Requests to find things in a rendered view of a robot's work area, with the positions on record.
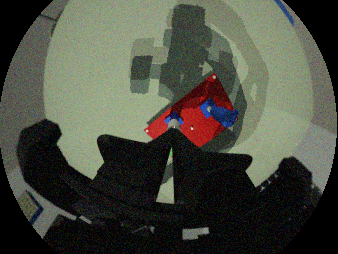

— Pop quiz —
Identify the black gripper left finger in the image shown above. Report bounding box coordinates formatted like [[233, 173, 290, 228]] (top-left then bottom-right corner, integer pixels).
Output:
[[97, 127, 174, 202]]

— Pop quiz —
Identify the red circuit board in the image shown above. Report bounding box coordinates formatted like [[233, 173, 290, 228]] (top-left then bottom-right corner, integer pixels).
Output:
[[145, 72, 238, 147]]

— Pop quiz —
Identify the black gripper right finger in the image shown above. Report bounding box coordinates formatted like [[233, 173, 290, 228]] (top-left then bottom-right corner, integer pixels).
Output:
[[172, 128, 253, 204]]

